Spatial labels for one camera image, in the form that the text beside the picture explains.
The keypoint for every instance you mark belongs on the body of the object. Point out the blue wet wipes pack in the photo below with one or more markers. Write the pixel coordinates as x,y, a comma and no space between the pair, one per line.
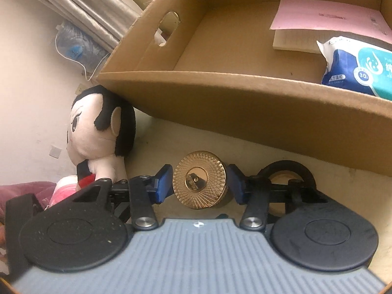
352,70

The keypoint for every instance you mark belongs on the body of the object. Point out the beige desktop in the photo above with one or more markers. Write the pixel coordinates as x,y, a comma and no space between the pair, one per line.
190,141

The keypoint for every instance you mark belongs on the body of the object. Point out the pink cover notebook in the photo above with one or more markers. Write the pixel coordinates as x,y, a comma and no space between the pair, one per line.
321,15

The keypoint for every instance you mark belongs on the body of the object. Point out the grey curtain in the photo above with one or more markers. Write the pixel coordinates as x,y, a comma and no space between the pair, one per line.
92,3

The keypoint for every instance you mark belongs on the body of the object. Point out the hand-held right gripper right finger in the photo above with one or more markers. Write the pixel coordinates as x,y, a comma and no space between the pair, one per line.
235,186

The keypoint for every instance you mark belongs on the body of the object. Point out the black tape roll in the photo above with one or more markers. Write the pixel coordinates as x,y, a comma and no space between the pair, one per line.
288,167

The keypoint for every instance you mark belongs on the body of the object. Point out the plush doll with black hair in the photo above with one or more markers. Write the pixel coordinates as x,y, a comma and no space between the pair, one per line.
88,137

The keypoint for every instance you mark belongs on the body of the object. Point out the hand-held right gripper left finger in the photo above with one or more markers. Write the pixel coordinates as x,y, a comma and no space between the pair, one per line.
164,186

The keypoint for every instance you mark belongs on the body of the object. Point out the white wall socket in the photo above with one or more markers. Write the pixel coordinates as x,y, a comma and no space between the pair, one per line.
55,152
79,89

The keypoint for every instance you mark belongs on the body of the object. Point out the brown cardboard box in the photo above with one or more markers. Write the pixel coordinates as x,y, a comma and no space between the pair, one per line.
245,107

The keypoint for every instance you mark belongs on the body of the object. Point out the maroon cloth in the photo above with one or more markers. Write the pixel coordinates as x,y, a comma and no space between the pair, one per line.
27,188

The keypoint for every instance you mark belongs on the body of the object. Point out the gold round medal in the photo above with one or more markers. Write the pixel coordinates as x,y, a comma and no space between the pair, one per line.
199,180

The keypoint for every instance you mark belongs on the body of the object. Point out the blue water jug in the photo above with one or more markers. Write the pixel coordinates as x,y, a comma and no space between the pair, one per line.
76,49

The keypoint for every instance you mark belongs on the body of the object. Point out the pink floral cloth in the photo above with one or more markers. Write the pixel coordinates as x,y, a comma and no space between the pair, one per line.
62,190

